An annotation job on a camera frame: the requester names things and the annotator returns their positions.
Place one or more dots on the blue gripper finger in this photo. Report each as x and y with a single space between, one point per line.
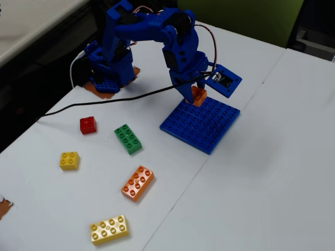
201 84
187 91

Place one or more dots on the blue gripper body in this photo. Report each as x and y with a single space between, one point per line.
183 81

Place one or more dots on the orange 2x2 block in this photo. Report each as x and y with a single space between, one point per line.
200 98

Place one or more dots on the blue 3D-printed robot arm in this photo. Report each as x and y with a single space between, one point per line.
146 26

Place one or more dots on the green 2x4 block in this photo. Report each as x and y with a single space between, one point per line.
128 138

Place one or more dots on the orange 2x4 block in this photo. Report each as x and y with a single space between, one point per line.
137 183

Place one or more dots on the red 2x2 block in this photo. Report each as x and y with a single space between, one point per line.
88 125

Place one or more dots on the yellow 2x2 block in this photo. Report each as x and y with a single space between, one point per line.
69 160

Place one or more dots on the yellow 2x4 block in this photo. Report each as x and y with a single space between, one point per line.
110 230

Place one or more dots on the blue 8x8 baseplate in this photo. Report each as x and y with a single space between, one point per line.
200 125

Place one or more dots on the green fabric panel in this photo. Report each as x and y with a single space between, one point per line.
248 18

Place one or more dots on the grey background box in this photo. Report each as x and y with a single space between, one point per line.
314 44

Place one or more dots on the white background desk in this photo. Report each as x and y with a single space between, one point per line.
26 21

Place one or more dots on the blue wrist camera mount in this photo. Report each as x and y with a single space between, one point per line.
225 81

